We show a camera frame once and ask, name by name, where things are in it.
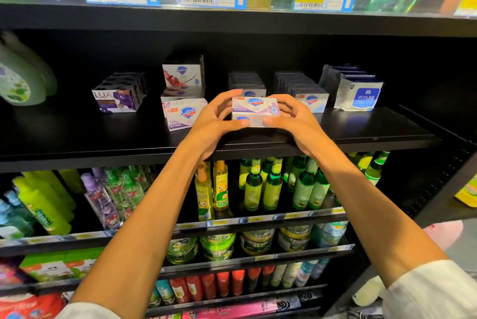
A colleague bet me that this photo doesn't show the person's left hand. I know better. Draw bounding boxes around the person's left hand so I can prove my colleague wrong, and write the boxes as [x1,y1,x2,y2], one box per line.
[185,90,253,161]

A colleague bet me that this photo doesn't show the row of white upright packs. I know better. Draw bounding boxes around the row of white upright packs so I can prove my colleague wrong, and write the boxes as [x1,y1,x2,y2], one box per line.
[319,64,385,112]

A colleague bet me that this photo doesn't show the row of white blue soap boxes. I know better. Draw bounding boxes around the row of white blue soap boxes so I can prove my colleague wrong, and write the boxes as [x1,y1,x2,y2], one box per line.
[272,71,330,114]

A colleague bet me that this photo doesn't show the long pink packet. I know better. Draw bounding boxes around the long pink packet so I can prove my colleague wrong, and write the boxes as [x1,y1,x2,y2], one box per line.
[182,291,303,319]

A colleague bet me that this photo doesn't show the person's right forearm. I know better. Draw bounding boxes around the person's right forearm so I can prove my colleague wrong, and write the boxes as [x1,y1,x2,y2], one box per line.
[313,139,448,288]

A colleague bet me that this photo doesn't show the row of white red soap boxes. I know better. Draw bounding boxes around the row of white red soap boxes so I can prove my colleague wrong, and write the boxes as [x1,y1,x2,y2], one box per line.
[161,54,206,98]

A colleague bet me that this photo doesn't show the green lidded wipe tub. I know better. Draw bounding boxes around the green lidded wipe tub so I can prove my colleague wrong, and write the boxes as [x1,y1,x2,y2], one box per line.
[312,220,350,247]
[200,233,237,261]
[240,228,277,255]
[277,224,314,251]
[165,236,200,265]

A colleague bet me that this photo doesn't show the yellow detergent jug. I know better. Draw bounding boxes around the yellow detergent jug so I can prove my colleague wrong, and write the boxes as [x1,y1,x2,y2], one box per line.
[455,173,477,208]

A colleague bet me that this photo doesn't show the pale green pump soap bottle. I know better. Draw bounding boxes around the pale green pump soap bottle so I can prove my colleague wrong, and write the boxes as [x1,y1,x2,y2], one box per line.
[0,32,59,107]

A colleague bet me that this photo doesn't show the row of white pink soap boxes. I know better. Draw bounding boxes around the row of white pink soap boxes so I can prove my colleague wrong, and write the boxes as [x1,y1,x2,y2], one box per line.
[228,71,267,98]

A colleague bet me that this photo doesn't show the cream white pouch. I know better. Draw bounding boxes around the cream white pouch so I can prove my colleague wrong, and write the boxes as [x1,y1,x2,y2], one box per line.
[352,275,387,307]

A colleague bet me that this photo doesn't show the single white pink soap box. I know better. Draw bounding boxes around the single white pink soap box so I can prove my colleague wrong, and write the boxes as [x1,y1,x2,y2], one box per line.
[161,97,209,132]
[231,96,282,129]

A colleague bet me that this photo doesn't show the person's left forearm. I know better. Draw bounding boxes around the person's left forearm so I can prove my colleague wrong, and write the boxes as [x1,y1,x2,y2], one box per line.
[71,143,217,319]

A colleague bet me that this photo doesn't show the person's right hand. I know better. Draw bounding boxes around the person's right hand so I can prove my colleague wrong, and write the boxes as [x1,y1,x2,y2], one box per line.
[262,93,332,159]

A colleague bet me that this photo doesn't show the row of purple soap boxes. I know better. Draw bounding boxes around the row of purple soap boxes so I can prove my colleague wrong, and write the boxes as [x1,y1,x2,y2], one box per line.
[91,71,148,115]

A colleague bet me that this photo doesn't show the row of white small bottles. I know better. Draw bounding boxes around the row of white small bottles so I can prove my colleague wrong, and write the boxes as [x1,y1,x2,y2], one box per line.
[270,255,331,289]

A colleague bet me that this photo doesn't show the black store shelf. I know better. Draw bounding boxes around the black store shelf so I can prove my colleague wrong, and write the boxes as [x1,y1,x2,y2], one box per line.
[0,2,477,319]

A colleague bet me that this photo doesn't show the green white box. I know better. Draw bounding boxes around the green white box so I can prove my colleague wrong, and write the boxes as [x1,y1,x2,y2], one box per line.
[18,251,74,284]
[63,246,105,279]

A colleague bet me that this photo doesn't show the red snack packet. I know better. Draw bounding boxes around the red snack packet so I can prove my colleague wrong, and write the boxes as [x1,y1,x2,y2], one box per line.
[0,293,68,319]

